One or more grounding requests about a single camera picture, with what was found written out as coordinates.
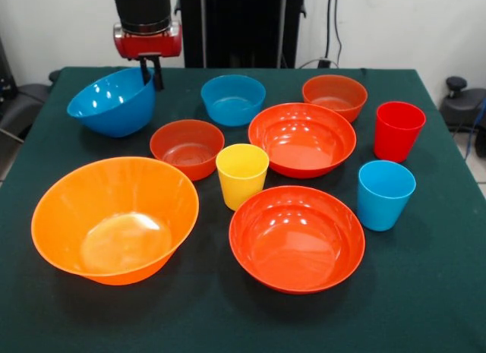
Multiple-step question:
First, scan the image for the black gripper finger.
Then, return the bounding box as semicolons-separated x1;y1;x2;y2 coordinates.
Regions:
153;58;166;91
139;58;152;85

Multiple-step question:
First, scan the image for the large orange bowl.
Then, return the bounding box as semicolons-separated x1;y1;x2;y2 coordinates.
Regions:
30;156;200;287

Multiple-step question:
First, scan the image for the small red-orange bowl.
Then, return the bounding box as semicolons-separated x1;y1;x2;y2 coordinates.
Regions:
149;119;226;182
301;74;369;124

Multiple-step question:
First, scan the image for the yellow cup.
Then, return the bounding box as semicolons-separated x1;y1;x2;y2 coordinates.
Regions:
215;143;270;212

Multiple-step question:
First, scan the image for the black pedestal leg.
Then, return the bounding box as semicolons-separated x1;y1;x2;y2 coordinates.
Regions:
439;76;486;133
0;69;62;141

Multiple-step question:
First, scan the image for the small blue bowl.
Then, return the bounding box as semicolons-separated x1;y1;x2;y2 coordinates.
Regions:
200;74;267;128

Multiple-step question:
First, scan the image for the black wall cable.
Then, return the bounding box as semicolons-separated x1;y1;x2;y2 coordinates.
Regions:
324;0;344;68

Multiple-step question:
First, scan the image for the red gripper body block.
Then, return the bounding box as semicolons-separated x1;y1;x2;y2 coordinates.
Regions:
112;20;184;61

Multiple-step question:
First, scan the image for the large blue bowl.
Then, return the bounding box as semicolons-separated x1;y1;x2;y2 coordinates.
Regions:
66;67;157;138

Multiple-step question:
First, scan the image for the blue cup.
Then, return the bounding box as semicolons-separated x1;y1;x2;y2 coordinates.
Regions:
356;159;418;232

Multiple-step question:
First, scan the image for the dark green tablecloth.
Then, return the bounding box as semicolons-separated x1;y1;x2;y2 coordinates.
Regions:
0;66;486;353

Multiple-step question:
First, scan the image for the red cup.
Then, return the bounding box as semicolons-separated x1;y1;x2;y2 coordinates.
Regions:
373;101;427;164

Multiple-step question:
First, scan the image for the wide red-orange bowl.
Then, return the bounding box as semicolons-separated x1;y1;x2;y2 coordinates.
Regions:
248;102;358;179
229;185;367;295

